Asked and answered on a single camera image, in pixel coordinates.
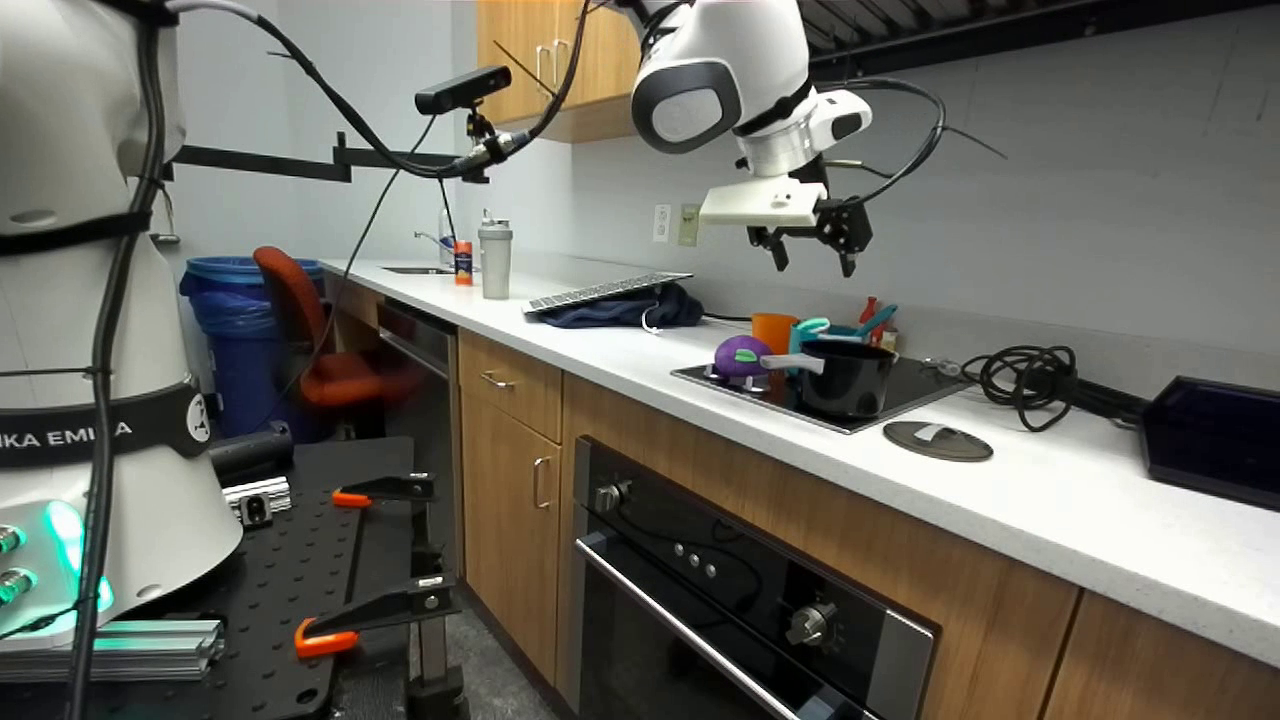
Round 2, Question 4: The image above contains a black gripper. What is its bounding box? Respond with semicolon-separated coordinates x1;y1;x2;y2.
747;201;874;276

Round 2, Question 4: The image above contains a purple toy eggplant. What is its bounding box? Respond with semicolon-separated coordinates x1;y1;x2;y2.
712;334;770;387

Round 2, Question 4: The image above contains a black pot lid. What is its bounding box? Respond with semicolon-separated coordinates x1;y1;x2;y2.
883;421;991;462

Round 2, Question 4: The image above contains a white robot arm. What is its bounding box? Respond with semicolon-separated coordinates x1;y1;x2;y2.
0;0;874;650

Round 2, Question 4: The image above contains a black induction stove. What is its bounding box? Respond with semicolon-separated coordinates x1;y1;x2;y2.
684;347;963;428

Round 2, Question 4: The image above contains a teal cup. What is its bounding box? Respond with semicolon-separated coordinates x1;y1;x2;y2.
789;316;831;351

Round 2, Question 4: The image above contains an orange cup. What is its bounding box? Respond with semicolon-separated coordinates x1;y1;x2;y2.
752;311;797;351

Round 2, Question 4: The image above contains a dark blue cloth bag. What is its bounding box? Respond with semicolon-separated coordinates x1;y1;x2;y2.
540;278;704;327

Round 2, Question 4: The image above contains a steel range hood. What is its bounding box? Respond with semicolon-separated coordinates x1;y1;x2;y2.
800;0;1271;75

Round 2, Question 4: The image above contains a steel water bottle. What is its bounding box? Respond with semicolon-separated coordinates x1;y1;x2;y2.
479;216;511;301

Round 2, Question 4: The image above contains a wooden lower cabinet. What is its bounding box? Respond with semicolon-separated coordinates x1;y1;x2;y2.
461;330;567;687

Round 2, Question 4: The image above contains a small orange can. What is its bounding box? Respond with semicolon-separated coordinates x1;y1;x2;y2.
451;238;478;287

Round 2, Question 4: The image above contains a built-in black oven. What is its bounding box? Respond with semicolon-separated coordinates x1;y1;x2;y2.
571;441;937;720

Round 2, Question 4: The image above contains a red office chair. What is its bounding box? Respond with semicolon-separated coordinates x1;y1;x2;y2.
254;244;422;421

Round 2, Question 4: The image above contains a blue trash bin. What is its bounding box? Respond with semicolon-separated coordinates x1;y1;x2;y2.
182;254;316;441

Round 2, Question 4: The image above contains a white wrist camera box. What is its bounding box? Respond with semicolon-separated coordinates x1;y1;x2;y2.
701;177;830;229

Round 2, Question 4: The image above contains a black pot with handle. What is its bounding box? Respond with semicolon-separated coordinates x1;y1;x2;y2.
765;341;896;421

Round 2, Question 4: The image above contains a black coiled cable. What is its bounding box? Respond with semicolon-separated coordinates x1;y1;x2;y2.
957;341;1082;435

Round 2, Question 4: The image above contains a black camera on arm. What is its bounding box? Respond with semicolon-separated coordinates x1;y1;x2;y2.
417;64;511;114

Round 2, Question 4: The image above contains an orange handled clamp back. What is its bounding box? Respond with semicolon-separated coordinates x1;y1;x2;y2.
330;470;434;513

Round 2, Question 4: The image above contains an orange handled clamp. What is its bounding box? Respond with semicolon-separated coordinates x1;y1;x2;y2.
293;581;456;664
330;470;434;513

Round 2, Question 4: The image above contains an orange handled clamp front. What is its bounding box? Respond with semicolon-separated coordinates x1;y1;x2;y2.
293;581;456;664

